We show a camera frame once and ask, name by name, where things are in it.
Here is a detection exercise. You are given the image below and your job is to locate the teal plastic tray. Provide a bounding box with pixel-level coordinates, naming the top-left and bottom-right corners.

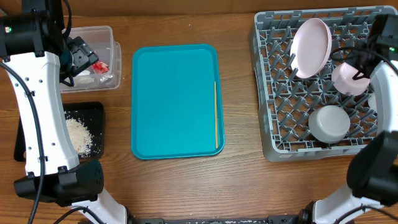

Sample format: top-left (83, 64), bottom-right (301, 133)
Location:
top-left (131, 44), bottom-right (225, 160)

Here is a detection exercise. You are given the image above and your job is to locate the grey dish rack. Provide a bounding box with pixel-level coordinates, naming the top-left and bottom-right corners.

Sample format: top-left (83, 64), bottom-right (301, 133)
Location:
top-left (248, 5), bottom-right (398, 162)

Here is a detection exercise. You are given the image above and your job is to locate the clear plastic bin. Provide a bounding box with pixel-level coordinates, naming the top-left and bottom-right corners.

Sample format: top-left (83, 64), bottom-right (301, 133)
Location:
top-left (60, 26), bottom-right (122, 93)

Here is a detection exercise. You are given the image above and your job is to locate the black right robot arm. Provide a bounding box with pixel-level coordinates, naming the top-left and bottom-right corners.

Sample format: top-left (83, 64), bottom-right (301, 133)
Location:
top-left (291, 14), bottom-right (397, 223)

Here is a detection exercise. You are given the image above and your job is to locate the red snack wrapper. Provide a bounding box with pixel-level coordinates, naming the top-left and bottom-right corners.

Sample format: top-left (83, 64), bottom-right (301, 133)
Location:
top-left (91, 60), bottom-right (109, 74)

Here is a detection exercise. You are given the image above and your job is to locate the white napkin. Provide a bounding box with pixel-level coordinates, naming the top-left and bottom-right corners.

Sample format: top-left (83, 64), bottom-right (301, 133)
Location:
top-left (74, 70), bottom-right (95, 85)

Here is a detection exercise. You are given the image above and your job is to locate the white rice pile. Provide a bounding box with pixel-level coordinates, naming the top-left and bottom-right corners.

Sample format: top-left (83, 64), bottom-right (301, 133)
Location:
top-left (66, 118), bottom-right (93, 156)

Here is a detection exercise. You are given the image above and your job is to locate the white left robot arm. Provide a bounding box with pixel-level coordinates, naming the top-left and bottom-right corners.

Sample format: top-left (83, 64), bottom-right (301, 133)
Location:
top-left (1, 0), bottom-right (134, 223)

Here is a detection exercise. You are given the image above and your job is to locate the grey green bowl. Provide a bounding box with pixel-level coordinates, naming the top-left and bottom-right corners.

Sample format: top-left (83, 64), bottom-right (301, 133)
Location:
top-left (308, 105), bottom-right (351, 144)

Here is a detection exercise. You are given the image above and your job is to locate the white round bowl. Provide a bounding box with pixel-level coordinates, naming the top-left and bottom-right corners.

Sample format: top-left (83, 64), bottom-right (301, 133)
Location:
top-left (331, 63), bottom-right (370, 96)

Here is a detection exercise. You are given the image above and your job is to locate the white paper cup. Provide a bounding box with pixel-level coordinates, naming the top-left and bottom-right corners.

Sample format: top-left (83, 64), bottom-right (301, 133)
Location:
top-left (368, 93), bottom-right (377, 112)

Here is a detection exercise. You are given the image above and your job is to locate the white round plate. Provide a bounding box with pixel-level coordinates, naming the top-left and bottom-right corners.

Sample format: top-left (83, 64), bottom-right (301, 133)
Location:
top-left (290, 18), bottom-right (332, 79)

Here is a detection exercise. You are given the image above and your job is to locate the wooden chopstick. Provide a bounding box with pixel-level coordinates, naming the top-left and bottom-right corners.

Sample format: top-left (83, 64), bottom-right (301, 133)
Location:
top-left (214, 82), bottom-right (219, 149)

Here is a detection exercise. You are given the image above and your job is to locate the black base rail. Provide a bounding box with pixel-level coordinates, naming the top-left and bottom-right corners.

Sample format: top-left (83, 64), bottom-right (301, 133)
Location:
top-left (136, 215), bottom-right (297, 224)

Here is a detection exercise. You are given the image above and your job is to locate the black plastic tray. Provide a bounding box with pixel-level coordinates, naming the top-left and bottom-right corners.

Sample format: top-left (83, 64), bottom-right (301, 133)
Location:
top-left (13, 101), bottom-right (105, 162)

